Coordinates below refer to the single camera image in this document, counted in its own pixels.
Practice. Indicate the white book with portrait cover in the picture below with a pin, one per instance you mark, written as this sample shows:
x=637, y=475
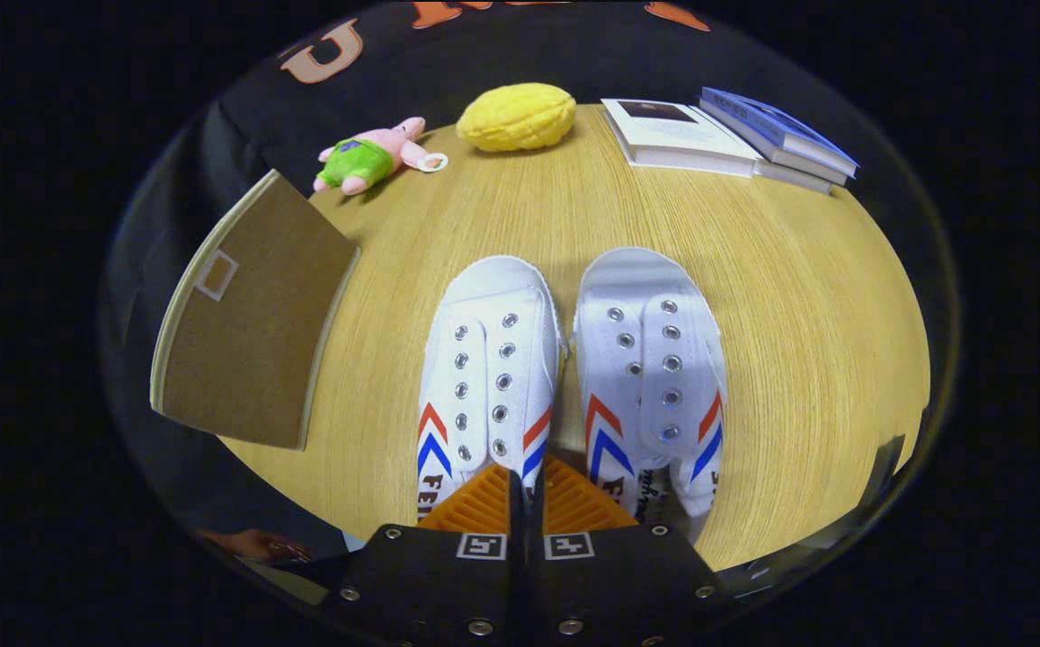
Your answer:
x=681, y=135

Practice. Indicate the blue book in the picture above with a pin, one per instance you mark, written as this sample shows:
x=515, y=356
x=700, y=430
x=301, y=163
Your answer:
x=780, y=130

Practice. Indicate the beige fabric storage box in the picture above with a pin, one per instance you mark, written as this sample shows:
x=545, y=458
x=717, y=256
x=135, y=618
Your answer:
x=250, y=341

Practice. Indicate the white shoe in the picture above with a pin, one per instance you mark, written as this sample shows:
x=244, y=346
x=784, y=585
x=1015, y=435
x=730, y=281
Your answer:
x=650, y=359
x=493, y=359

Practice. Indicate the yellow plush toy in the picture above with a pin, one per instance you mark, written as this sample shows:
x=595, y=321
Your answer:
x=515, y=119

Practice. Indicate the plain white book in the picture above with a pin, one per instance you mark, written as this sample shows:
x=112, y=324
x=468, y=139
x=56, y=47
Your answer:
x=794, y=175

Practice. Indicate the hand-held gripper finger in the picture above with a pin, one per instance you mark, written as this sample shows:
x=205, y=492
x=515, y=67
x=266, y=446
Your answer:
x=537, y=539
x=516, y=539

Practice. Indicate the pink starfish plush toy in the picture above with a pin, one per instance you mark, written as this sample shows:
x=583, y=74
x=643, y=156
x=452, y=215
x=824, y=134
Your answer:
x=367, y=160

